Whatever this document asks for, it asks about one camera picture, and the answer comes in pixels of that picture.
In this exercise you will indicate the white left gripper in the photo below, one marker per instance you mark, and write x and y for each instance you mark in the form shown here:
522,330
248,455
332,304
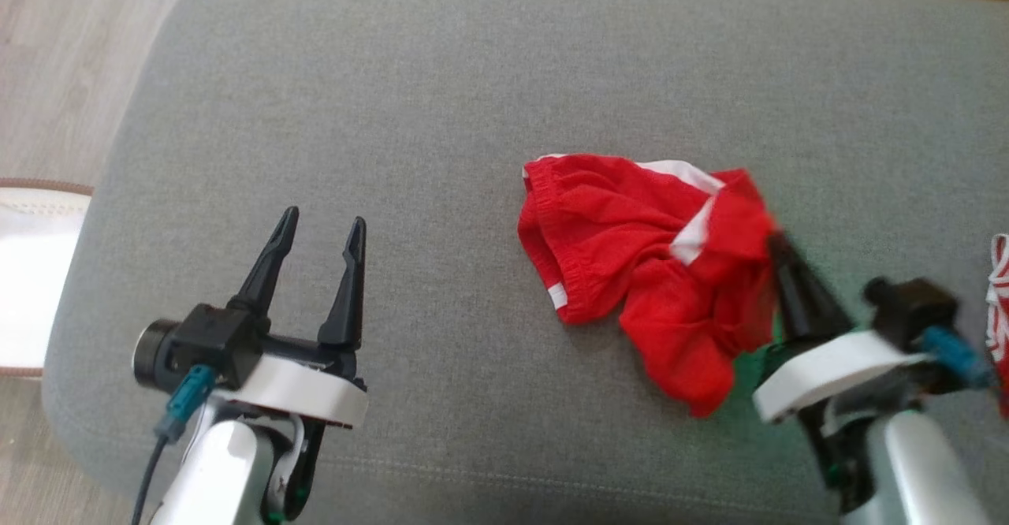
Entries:
303,387

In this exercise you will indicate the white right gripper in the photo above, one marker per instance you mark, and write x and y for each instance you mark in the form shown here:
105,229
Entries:
828,367

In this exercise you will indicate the red shirt white sleeves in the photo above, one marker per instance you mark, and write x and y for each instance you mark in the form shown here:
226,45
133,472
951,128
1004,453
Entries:
999,312

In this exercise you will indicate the red shorts white stripe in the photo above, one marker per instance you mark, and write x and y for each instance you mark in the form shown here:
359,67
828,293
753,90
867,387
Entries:
615,233

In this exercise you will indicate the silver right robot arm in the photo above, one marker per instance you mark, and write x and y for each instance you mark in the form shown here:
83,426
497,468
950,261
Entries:
922,470

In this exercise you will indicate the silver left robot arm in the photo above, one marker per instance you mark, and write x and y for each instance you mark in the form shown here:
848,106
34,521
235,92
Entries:
221,470

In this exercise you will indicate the grey sofa seat cushion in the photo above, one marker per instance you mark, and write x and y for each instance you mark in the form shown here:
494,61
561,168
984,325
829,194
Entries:
473,76

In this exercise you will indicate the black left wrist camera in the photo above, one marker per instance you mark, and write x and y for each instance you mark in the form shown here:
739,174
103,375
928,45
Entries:
209,336

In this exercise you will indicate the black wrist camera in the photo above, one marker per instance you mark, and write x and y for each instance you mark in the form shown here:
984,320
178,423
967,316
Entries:
209,336
914,308

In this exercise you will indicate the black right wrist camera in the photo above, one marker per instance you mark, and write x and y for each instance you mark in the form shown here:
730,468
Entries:
914,308

